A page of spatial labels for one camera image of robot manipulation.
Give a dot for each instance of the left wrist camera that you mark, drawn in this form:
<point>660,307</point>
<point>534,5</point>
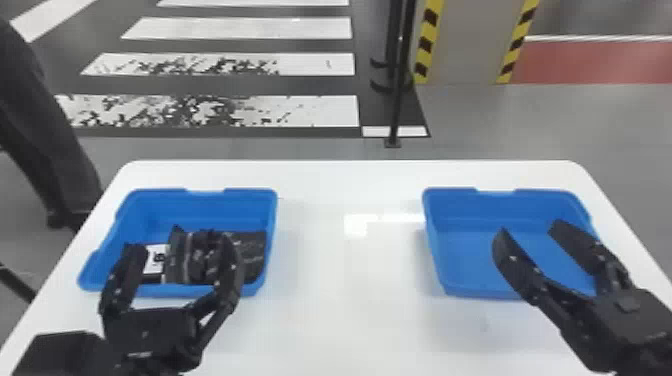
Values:
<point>63,357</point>

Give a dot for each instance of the person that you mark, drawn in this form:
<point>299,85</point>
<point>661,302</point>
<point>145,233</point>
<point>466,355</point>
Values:
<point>36,131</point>

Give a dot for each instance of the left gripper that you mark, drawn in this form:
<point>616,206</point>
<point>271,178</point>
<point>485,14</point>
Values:
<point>149,336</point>

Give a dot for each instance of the blue tray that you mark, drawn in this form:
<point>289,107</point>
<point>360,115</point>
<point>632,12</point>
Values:
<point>472,241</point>
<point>157,212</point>

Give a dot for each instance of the black part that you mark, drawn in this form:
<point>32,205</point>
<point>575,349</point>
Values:
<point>252,252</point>
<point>189,257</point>

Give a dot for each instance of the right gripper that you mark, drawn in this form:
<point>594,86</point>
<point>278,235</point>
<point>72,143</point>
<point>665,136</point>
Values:
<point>624,330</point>

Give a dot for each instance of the black post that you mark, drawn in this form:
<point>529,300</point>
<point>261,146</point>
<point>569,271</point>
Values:
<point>400,73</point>

